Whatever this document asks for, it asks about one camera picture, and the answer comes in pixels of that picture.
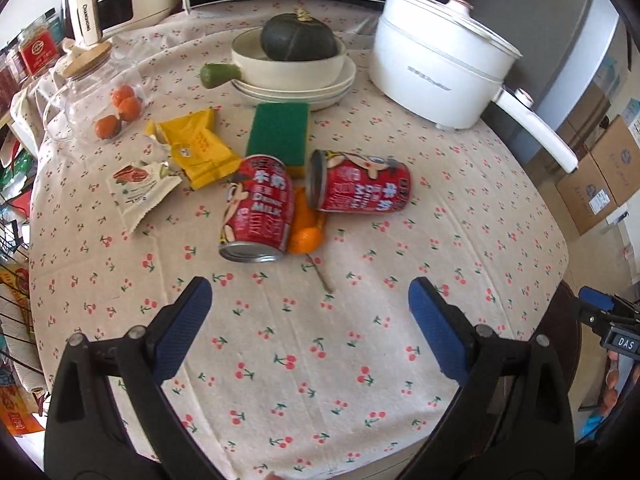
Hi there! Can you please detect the orange peel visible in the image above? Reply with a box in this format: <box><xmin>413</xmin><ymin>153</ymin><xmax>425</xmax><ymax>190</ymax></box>
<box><xmin>287</xmin><ymin>186</ymin><xmax>328</xmax><ymax>254</ymax></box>

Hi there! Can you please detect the brown trash bin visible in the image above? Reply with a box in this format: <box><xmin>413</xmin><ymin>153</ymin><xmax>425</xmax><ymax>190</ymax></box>
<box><xmin>542</xmin><ymin>280</ymin><xmax>586</xmax><ymax>441</ymax></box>

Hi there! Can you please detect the small tangerine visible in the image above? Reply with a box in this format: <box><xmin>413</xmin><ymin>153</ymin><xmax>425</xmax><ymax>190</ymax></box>
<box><xmin>110</xmin><ymin>85</ymin><xmax>136</xmax><ymax>109</ymax></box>
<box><xmin>95</xmin><ymin>115</ymin><xmax>122</xmax><ymax>140</ymax></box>
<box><xmin>118</xmin><ymin>96</ymin><xmax>143</xmax><ymax>122</ymax></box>

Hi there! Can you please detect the orange printed packet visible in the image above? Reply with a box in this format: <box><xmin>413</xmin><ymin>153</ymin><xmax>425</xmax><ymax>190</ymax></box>
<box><xmin>0</xmin><ymin>380</ymin><xmax>46</xmax><ymax>436</ymax></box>

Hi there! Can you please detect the thin dry stem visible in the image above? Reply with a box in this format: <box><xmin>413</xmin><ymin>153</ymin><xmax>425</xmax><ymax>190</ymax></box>
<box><xmin>302</xmin><ymin>253</ymin><xmax>334</xmax><ymax>293</ymax></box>

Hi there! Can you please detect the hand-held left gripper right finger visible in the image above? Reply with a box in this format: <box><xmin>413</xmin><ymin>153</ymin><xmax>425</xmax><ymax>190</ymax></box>
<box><xmin>400</xmin><ymin>276</ymin><xmax>576</xmax><ymax>480</ymax></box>

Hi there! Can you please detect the dark green pumpkin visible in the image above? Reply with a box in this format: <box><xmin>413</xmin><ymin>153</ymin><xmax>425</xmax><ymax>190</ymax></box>
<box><xmin>260</xmin><ymin>8</ymin><xmax>339</xmax><ymax>61</ymax></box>

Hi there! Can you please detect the black wire rack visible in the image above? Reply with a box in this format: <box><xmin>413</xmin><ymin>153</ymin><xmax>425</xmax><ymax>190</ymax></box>
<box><xmin>0</xmin><ymin>125</ymin><xmax>51</xmax><ymax>411</ymax></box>

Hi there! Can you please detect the glass jar with purple label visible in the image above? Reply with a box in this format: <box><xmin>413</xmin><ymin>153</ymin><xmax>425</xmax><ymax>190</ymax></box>
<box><xmin>0</xmin><ymin>45</ymin><xmax>25</xmax><ymax>106</ymax></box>

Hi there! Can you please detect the glass jar with wooden lid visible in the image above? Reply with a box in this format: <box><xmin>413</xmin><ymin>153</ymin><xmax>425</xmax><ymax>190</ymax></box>
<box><xmin>42</xmin><ymin>41</ymin><xmax>146</xmax><ymax>143</ymax></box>

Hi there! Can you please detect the red drink can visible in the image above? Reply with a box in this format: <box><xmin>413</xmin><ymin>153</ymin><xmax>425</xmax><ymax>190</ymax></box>
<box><xmin>306</xmin><ymin>149</ymin><xmax>412</xmax><ymax>214</ymax></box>
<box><xmin>218</xmin><ymin>155</ymin><xmax>295</xmax><ymax>264</ymax></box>

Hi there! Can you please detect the white red snack wrapper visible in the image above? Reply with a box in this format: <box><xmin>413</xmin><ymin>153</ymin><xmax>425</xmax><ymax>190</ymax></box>
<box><xmin>106</xmin><ymin>160</ymin><xmax>182</xmax><ymax>233</ymax></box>

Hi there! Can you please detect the person's right hand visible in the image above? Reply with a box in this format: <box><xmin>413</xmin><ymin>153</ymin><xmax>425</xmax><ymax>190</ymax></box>
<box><xmin>600</xmin><ymin>352</ymin><xmax>626</xmax><ymax>413</ymax></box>

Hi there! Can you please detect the stack of cream plates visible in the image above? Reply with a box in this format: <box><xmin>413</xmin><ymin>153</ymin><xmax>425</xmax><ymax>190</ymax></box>
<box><xmin>232</xmin><ymin>57</ymin><xmax>357</xmax><ymax>104</ymax></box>

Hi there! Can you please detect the white pot lid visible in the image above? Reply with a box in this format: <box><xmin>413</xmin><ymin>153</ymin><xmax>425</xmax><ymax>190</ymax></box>
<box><xmin>384</xmin><ymin>0</ymin><xmax>523</xmax><ymax>58</ymax></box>

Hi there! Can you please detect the white electric cooking pot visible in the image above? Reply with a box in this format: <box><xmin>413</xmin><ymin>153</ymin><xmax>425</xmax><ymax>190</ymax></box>
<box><xmin>369</xmin><ymin>10</ymin><xmax>581</xmax><ymax>173</ymax></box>

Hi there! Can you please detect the cream plate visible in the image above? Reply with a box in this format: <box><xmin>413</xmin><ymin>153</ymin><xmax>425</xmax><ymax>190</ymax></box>
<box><xmin>237</xmin><ymin>77</ymin><xmax>353</xmax><ymax>112</ymax></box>

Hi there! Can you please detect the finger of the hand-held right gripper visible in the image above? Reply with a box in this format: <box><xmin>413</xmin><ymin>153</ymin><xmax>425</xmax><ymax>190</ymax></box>
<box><xmin>579</xmin><ymin>286</ymin><xmax>640</xmax><ymax>318</ymax></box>

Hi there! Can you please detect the cream bowl with green handle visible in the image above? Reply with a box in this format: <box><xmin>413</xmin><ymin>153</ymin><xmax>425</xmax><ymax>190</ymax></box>
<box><xmin>200</xmin><ymin>27</ymin><xmax>347</xmax><ymax>89</ymax></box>

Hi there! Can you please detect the yellow snack wrapper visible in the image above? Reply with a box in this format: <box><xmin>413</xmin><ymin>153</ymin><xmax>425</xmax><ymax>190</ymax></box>
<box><xmin>145</xmin><ymin>108</ymin><xmax>243</xmax><ymax>190</ymax></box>

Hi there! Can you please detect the grey refrigerator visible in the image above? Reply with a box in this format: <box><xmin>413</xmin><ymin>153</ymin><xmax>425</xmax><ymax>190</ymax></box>
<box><xmin>430</xmin><ymin>0</ymin><xmax>628</xmax><ymax>166</ymax></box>

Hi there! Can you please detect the green yellow sponge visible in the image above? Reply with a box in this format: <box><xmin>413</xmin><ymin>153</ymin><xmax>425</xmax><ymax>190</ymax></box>
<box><xmin>245</xmin><ymin>101</ymin><xmax>311</xmax><ymax>179</ymax></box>

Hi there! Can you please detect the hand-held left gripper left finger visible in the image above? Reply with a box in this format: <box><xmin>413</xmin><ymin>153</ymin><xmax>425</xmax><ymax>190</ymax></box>
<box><xmin>44</xmin><ymin>276</ymin><xmax>236</xmax><ymax>480</ymax></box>

